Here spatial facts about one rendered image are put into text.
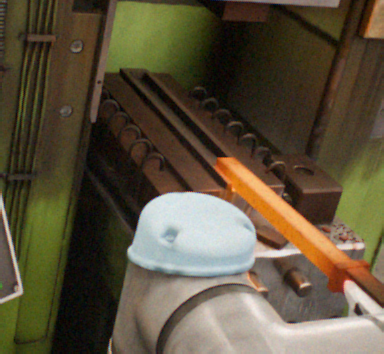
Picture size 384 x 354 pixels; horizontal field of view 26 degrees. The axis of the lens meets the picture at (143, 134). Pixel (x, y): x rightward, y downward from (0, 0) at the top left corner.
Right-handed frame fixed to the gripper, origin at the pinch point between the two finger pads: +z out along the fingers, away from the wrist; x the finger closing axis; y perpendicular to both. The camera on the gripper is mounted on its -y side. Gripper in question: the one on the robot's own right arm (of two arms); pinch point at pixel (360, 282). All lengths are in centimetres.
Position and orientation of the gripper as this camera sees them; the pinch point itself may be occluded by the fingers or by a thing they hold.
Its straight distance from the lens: 102.3
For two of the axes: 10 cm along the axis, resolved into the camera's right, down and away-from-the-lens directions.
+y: -1.6, 9.0, 4.1
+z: -3.9, -4.4, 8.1
